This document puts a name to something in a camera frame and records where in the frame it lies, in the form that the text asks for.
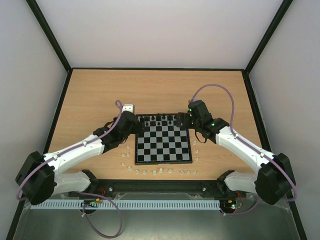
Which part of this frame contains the black and white chessboard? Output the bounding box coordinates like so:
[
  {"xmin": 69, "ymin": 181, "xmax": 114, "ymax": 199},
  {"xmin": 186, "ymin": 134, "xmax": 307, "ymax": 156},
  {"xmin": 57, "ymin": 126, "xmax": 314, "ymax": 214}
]
[{"xmin": 134, "ymin": 113, "xmax": 193, "ymax": 166}]

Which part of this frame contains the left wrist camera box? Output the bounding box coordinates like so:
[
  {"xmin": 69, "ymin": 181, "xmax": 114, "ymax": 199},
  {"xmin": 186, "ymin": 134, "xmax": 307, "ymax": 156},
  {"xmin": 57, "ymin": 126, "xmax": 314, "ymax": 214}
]
[{"xmin": 122, "ymin": 103, "xmax": 135, "ymax": 114}]

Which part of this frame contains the white slotted cable duct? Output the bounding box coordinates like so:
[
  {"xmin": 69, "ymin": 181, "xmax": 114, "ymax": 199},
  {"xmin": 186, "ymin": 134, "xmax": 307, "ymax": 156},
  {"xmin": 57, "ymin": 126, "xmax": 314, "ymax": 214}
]
[{"xmin": 30, "ymin": 199, "xmax": 220, "ymax": 211}]

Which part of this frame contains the clear plastic sheet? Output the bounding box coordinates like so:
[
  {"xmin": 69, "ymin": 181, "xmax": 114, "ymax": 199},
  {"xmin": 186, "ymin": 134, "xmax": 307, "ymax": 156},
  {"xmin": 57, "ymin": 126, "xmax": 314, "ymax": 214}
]
[{"xmin": 13, "ymin": 197, "xmax": 299, "ymax": 240}]

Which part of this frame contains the black aluminium rail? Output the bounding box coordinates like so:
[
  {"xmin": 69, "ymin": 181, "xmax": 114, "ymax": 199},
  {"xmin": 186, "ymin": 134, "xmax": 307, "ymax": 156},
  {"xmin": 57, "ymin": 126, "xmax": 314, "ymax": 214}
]
[{"xmin": 24, "ymin": 177, "xmax": 291, "ymax": 198}]

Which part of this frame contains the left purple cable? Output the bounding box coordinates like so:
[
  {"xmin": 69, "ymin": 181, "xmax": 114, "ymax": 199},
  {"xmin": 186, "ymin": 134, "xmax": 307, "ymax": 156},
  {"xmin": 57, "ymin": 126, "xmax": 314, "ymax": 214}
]
[{"xmin": 16, "ymin": 100, "xmax": 124, "ymax": 238}]

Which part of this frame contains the black cage frame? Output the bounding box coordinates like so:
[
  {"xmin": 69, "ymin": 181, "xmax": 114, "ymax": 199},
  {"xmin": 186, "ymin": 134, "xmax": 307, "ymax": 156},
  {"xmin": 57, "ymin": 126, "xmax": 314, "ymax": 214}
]
[{"xmin": 0, "ymin": 0, "xmax": 320, "ymax": 240}]

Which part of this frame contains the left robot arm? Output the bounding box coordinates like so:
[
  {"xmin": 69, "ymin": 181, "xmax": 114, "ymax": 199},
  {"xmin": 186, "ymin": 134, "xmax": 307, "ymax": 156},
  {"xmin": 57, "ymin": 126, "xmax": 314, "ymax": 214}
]
[{"xmin": 15, "ymin": 110, "xmax": 145, "ymax": 205}]

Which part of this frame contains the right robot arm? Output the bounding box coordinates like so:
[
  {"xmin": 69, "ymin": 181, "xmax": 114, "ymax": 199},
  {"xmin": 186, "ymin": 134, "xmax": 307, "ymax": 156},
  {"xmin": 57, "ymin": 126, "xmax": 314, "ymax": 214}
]
[{"xmin": 176, "ymin": 100, "xmax": 296, "ymax": 205}]

